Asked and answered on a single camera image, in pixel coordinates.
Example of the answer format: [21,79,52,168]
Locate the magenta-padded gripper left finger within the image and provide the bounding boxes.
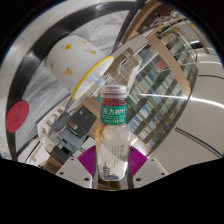
[54,148,99,189]

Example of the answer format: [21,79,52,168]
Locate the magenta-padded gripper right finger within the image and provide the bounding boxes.
[126,146,169,189]

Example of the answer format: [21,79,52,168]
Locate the clear bottle with green label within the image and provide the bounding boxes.
[95,84,132,183]

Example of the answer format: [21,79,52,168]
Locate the dark grey building model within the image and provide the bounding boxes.
[49,106,98,158]

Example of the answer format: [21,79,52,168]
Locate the flat round red coaster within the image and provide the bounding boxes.
[5,100,30,134]

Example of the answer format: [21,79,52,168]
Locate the wide book-filled shelf unit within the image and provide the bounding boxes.
[126,19,202,150]

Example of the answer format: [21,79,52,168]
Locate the pale blue spoon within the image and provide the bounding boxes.
[89,73,106,88]

